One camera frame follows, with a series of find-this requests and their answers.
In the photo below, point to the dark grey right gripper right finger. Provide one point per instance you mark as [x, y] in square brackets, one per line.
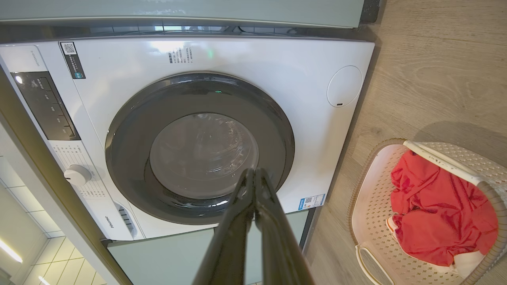
[277, 245]

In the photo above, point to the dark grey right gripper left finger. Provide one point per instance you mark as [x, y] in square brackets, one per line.
[231, 237]

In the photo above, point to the white perforated laundry basket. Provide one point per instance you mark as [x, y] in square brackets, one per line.
[374, 206]

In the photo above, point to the blue energy label sticker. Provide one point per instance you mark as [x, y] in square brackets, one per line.
[311, 202]

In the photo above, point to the dark round washing machine door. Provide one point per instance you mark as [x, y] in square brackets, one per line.
[130, 158]

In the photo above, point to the red garment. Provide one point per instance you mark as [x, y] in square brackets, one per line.
[439, 213]

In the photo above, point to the white round program knob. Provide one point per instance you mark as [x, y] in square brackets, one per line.
[77, 175]

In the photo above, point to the round white filter cover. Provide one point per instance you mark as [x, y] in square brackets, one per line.
[344, 86]

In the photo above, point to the printed text label on washer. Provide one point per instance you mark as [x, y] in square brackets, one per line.
[180, 55]

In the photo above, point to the white garment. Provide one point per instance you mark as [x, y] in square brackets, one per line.
[469, 263]

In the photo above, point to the ceiling light strip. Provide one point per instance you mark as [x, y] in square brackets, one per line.
[10, 251]
[43, 280]

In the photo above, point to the white front-load washing machine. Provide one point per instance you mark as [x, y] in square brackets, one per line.
[119, 71]

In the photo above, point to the black washer control panel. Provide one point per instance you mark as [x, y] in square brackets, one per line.
[45, 107]

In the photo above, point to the pale green cabinet with plinth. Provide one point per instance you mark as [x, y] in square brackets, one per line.
[178, 10]

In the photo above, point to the black QR code sticker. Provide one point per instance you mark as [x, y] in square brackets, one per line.
[72, 60]

